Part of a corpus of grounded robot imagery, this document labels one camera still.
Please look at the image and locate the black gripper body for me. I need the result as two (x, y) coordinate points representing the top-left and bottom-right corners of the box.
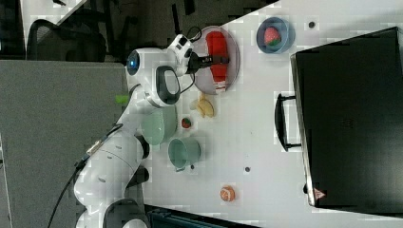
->
(188, 52), (213, 74)

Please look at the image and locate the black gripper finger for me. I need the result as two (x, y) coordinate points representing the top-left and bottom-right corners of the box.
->
(212, 56), (230, 65)

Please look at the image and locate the red ketchup bottle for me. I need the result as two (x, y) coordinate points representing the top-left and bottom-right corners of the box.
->
(205, 31), (229, 93)

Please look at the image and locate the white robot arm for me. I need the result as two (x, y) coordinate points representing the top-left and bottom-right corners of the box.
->
(73, 34), (230, 228)

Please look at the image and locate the grey round plate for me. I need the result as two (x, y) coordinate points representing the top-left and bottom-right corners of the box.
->
(194, 26), (240, 95)

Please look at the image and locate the toy peeled banana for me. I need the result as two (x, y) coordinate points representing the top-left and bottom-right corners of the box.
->
(189, 93), (215, 118)

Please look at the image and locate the toy strawberry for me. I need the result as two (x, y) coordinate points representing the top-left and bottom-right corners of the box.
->
(264, 27), (281, 47)

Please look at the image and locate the small red toy fruit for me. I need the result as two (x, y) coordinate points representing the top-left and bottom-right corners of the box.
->
(182, 118), (192, 129)

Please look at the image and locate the blue bowl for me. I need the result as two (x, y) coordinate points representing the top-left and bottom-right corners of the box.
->
(256, 17), (296, 54)

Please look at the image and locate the green colander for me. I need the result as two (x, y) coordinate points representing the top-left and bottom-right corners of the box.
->
(141, 105), (178, 145)

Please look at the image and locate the green cup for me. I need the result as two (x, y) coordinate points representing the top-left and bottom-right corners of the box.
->
(168, 137), (202, 172)

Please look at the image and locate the small black pot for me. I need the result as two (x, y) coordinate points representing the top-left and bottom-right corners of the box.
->
(126, 167), (150, 188)

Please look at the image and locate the toy orange half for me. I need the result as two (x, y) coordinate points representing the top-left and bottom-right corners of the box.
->
(220, 185), (236, 202)

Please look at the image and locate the black toaster oven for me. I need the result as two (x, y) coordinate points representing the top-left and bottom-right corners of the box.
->
(290, 27), (403, 218)

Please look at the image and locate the black office chair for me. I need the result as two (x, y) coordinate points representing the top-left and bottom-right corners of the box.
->
(26, 19), (106, 62)

